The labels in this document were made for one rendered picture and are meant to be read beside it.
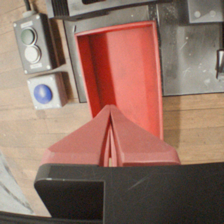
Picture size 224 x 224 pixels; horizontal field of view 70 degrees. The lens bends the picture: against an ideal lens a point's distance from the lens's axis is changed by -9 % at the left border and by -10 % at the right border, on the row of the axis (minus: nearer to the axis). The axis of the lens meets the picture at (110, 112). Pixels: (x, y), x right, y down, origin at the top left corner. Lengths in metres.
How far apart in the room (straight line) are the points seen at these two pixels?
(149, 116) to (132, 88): 0.06
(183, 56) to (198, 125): 0.14
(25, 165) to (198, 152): 0.46
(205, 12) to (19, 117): 0.43
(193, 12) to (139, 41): 0.11
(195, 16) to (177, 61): 0.11
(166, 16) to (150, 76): 0.11
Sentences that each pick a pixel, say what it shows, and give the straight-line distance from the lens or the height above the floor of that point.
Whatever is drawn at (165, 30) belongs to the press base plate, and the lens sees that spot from 0.32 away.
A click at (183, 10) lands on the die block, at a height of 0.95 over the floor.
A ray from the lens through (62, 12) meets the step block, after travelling 0.27.
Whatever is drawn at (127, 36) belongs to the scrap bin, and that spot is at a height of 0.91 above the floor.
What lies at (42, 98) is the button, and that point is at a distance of 0.36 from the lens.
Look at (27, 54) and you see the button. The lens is 0.35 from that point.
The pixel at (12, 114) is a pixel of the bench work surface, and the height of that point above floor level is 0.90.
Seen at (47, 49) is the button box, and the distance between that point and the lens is 0.34.
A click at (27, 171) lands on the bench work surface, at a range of 0.58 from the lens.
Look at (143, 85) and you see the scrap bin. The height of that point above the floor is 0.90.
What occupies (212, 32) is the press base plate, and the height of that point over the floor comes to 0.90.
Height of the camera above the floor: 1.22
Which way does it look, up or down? 63 degrees down
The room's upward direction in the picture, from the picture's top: 153 degrees counter-clockwise
